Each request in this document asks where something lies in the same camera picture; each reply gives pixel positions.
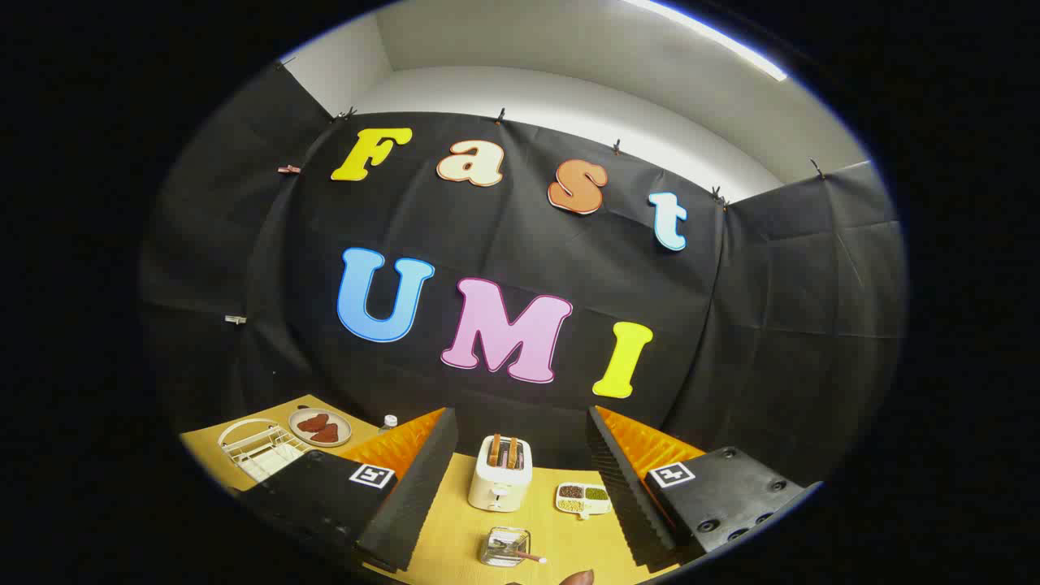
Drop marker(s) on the pile of green beans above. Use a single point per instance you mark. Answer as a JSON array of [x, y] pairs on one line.
[[596, 493]]

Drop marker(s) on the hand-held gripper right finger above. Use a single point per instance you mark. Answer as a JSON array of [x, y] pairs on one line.
[[621, 487]]

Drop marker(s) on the toast slice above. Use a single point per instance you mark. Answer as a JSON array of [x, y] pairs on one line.
[[513, 453], [495, 451]]

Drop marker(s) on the white divided dish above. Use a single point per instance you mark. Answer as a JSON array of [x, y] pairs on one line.
[[603, 505]]

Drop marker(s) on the pile of brown beans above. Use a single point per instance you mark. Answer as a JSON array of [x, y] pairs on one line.
[[571, 491]]

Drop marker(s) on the pile of yellow beans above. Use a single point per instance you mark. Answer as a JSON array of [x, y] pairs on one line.
[[571, 505]]

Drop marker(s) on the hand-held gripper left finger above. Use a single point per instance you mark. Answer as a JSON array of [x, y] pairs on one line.
[[422, 487]]

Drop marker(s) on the white toaster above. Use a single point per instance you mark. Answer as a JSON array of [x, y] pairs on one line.
[[497, 487]]

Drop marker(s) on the black backdrop cloth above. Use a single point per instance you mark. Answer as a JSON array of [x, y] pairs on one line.
[[504, 227]]

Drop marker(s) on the green label drink bottle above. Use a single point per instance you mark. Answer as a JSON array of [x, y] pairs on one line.
[[389, 422]]

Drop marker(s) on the small grey plate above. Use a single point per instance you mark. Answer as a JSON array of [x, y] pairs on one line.
[[302, 437]]

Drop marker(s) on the red meat piece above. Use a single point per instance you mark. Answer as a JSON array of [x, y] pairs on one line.
[[325, 435], [312, 422]]

